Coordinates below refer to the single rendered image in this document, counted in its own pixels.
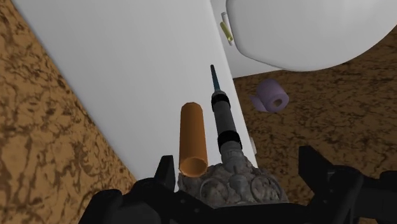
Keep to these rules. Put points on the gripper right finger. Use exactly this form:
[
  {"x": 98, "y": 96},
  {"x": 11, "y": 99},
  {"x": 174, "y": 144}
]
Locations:
[{"x": 338, "y": 192}]

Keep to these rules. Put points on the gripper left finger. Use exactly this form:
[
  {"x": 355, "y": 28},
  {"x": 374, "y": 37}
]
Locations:
[{"x": 145, "y": 201}]

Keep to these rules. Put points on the orange cardboard tube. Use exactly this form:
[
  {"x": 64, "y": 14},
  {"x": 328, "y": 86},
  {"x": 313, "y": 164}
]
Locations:
[{"x": 192, "y": 139}]

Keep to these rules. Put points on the grey lumpy figure with rod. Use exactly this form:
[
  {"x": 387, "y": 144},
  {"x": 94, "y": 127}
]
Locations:
[{"x": 228, "y": 127}]

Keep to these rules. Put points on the purple toilet paper roll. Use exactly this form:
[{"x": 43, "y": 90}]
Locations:
[{"x": 270, "y": 94}]

